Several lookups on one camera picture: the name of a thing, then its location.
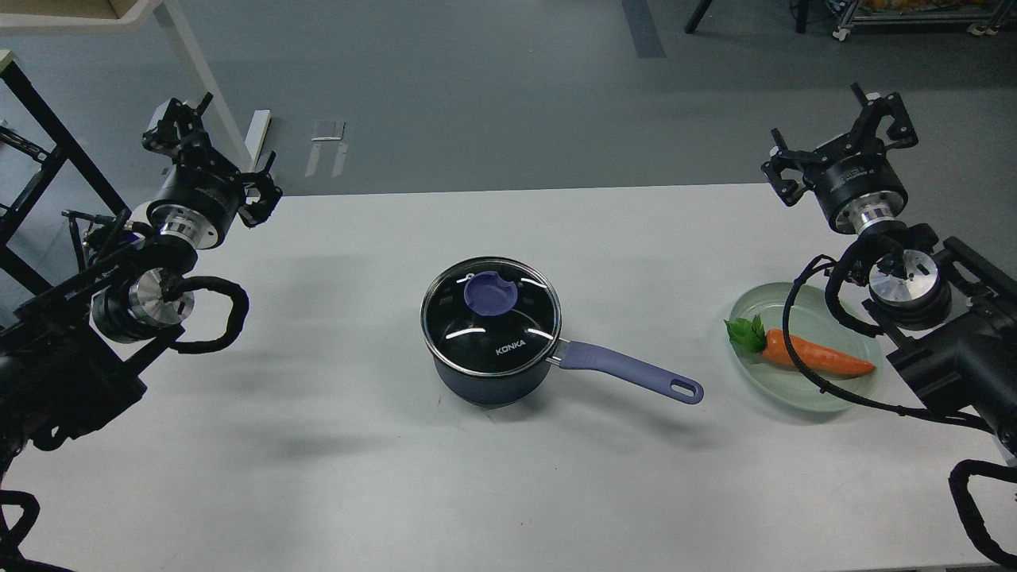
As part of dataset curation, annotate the metal cart with casters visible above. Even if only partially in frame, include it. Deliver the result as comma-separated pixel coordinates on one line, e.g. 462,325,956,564
824,1,1015,42

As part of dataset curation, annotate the white table frame leg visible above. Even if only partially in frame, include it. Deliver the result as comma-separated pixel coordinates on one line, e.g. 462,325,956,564
1,1,270,171

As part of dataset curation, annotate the dark blue saucepan purple handle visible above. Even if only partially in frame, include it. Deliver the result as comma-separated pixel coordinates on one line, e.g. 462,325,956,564
420,256,706,408

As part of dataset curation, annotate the black metal rack frame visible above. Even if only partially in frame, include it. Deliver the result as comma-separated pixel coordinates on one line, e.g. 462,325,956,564
1,50,128,296

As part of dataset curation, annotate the orange toy carrot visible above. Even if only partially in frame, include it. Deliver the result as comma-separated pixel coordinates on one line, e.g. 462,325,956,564
724,314,876,379

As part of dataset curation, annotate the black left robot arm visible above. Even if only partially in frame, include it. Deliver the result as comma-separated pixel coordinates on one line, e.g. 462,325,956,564
2,93,283,472

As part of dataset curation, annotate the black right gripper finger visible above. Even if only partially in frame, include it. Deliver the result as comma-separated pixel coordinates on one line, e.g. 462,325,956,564
849,81,918,157
760,128,827,207

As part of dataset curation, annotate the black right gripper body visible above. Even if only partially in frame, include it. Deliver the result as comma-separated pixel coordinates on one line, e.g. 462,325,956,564
810,152,908,234

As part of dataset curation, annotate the pale green glass plate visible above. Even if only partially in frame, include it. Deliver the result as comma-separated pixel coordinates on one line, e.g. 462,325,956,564
724,282,883,414

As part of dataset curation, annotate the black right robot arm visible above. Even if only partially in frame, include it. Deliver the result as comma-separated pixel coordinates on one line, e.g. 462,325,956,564
760,83,1016,455

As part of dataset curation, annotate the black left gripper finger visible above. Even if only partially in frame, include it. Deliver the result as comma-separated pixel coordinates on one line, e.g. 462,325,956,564
142,93,215,172
237,151,283,228

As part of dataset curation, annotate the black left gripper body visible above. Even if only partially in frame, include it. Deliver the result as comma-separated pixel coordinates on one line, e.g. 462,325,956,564
146,165,245,250

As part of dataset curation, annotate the glass pot lid purple knob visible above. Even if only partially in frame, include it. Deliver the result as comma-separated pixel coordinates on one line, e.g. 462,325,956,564
420,256,563,377

